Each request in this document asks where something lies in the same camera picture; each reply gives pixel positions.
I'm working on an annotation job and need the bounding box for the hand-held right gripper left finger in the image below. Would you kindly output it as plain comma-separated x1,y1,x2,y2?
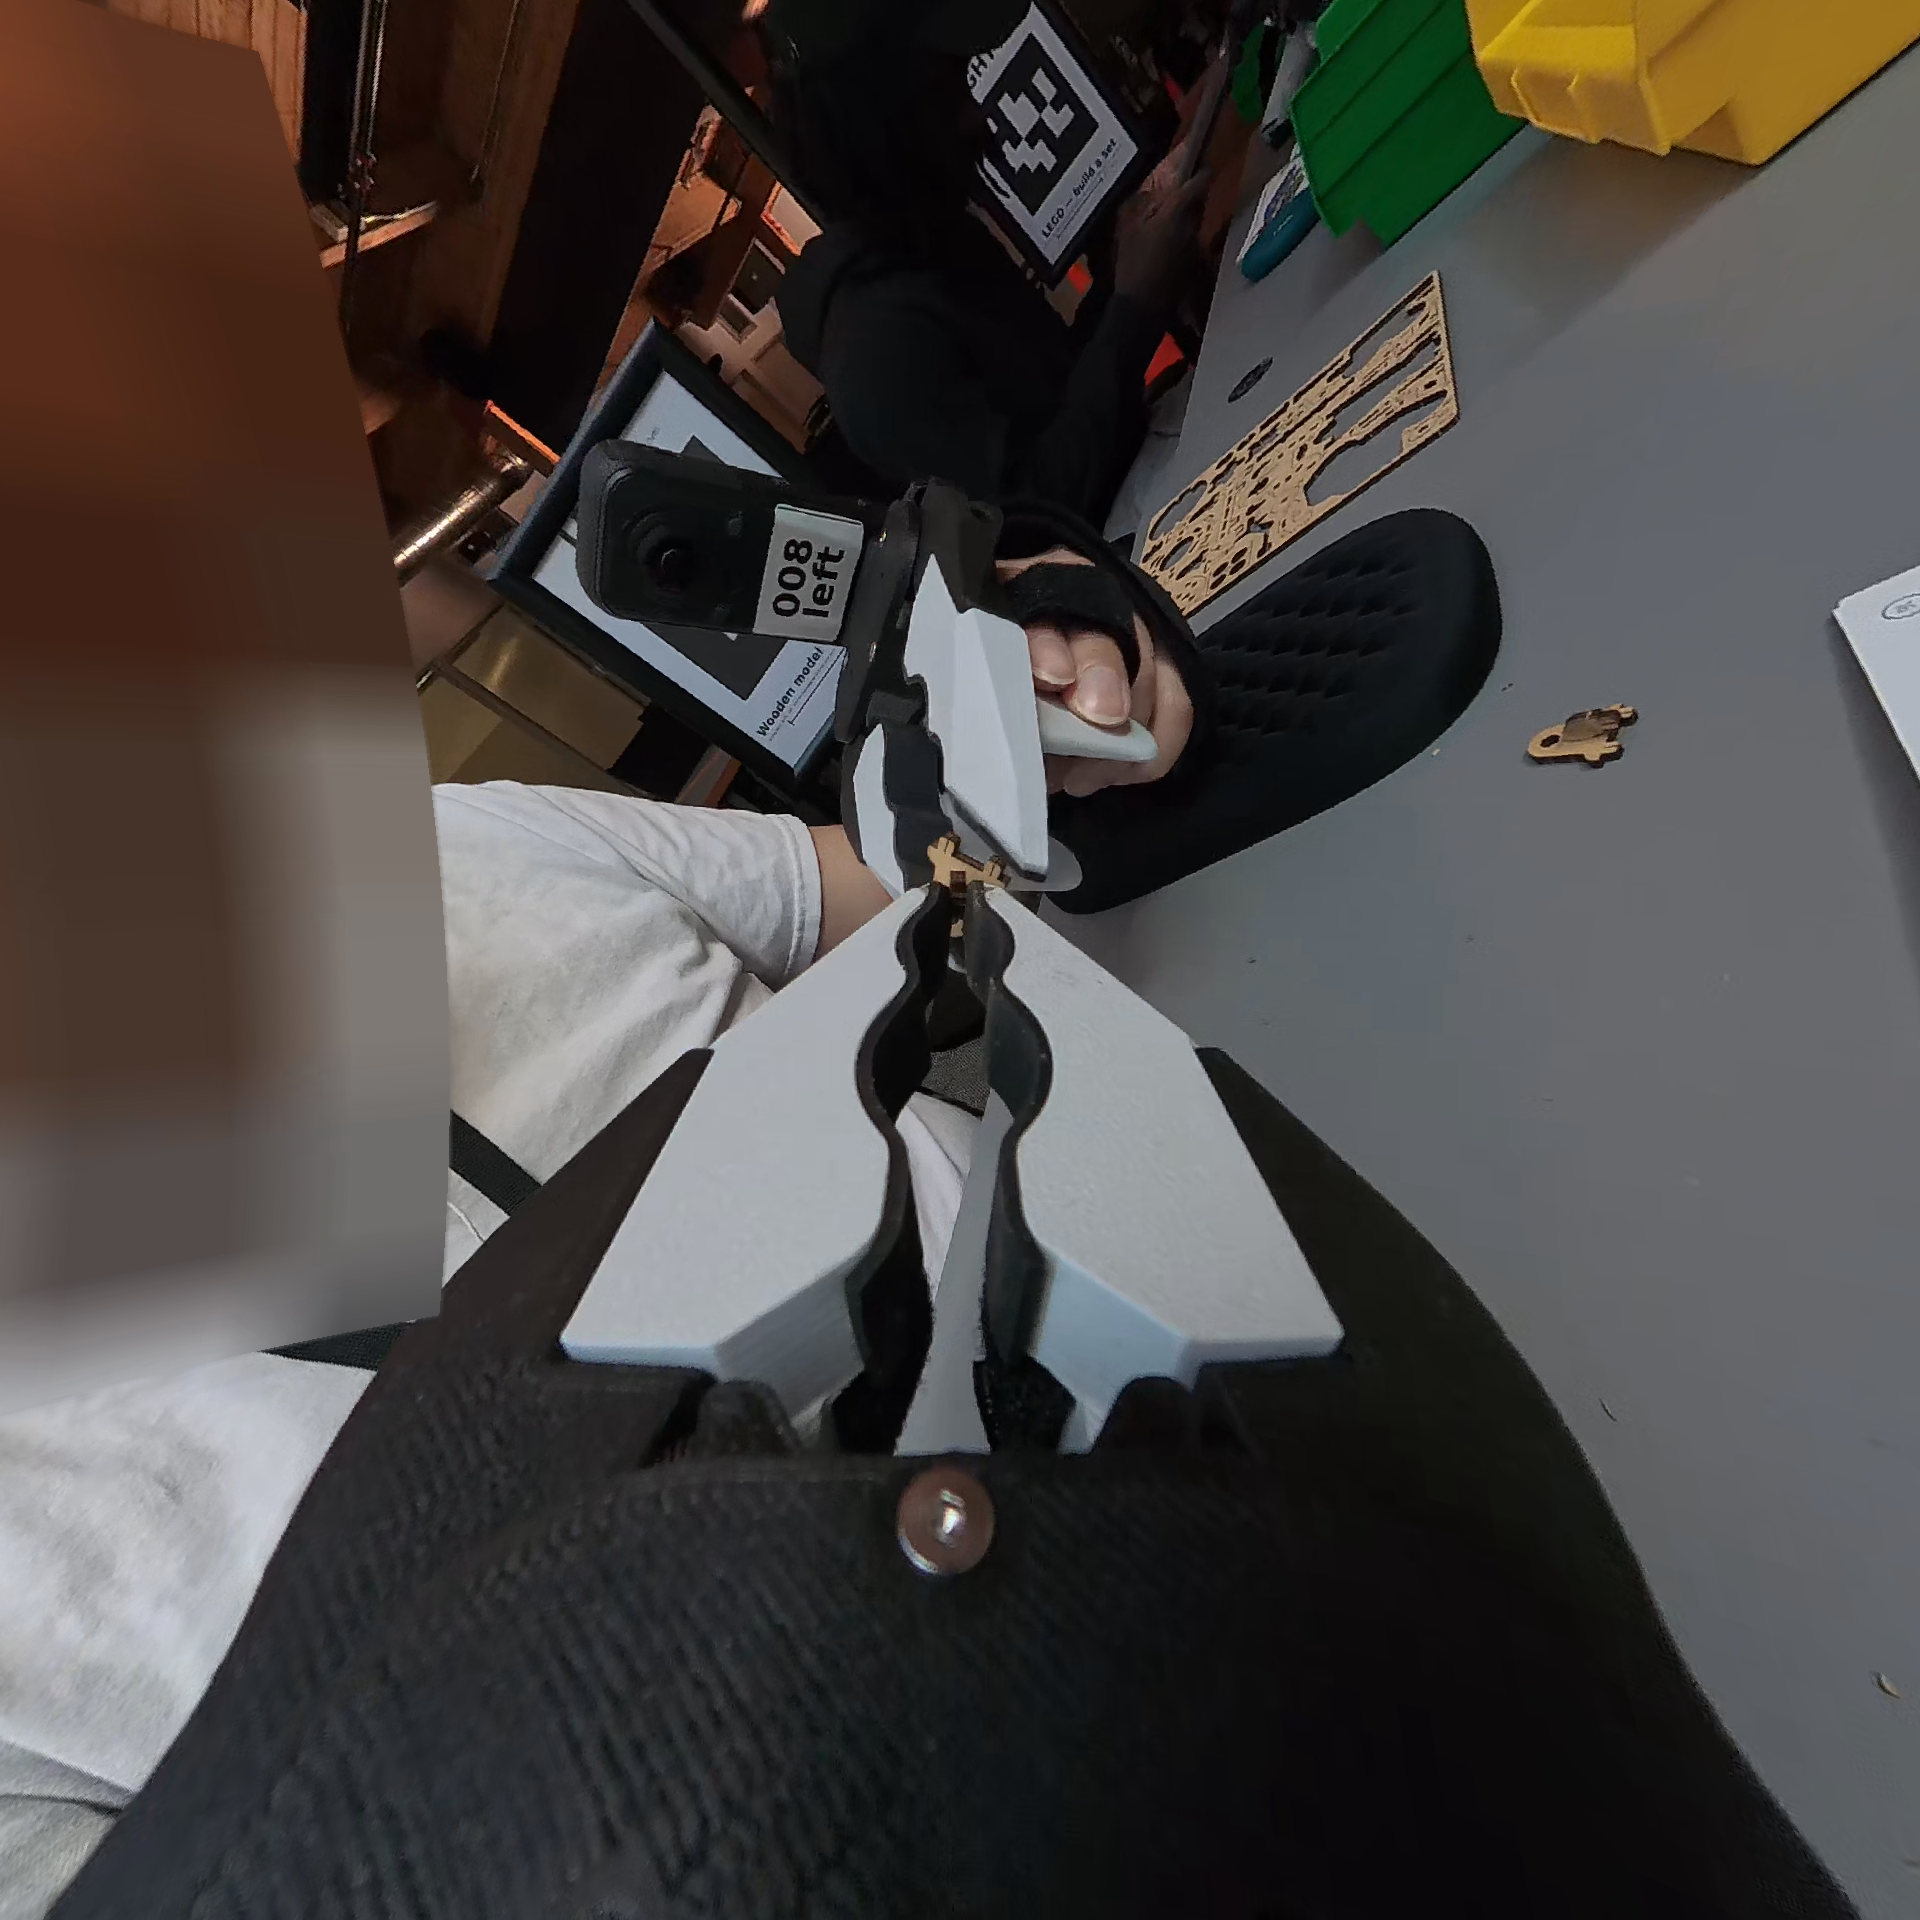
558,888,965,1423

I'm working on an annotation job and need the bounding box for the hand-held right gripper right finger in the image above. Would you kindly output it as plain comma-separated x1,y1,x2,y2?
968,880,1347,1452

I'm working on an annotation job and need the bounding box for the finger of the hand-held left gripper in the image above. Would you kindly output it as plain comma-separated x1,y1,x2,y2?
838,715,978,900
897,558,1056,882

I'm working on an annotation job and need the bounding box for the person's left forearm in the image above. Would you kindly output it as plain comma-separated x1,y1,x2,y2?
816,820,920,983

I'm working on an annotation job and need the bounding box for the person's left hand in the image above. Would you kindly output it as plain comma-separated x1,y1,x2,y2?
995,553,1199,798

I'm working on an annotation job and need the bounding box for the black framed tag board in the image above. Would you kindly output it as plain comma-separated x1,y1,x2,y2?
492,322,849,785

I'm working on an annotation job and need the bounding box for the metal pipe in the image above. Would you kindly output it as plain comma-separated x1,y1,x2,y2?
392,449,540,579

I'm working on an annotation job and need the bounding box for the tan cardboard box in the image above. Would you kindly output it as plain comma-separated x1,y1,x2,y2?
423,612,667,798

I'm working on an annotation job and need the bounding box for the laser-cut wooden sheet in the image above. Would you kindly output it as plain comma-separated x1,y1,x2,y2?
1128,271,1461,620

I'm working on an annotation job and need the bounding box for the printed tag sign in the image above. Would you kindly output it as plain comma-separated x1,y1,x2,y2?
968,0,1154,286

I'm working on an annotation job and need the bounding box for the green plastic bin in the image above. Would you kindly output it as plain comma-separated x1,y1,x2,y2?
1287,0,1533,249

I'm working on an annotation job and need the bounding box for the white paper sheet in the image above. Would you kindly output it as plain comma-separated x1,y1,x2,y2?
1828,563,1920,782

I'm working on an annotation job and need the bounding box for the yellow plastic bin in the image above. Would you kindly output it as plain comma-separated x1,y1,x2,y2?
1463,0,1920,168

